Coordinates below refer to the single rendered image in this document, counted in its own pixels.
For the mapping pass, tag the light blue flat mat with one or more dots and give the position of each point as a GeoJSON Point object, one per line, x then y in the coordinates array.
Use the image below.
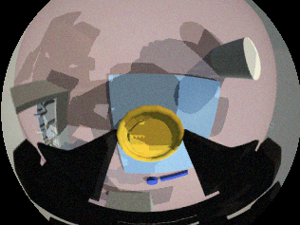
{"type": "Point", "coordinates": [193, 99]}

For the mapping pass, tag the blue spoon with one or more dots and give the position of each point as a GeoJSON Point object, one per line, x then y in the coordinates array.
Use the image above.
{"type": "Point", "coordinates": [154, 180]}

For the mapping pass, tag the yellow plate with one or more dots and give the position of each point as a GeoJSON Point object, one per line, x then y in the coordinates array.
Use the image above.
{"type": "Point", "coordinates": [150, 133]}

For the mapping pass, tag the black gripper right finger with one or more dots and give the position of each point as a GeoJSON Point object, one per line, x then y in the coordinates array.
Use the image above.
{"type": "Point", "coordinates": [213, 162]}

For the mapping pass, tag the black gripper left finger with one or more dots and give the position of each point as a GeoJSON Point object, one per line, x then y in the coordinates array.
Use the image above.
{"type": "Point", "coordinates": [87, 165]}

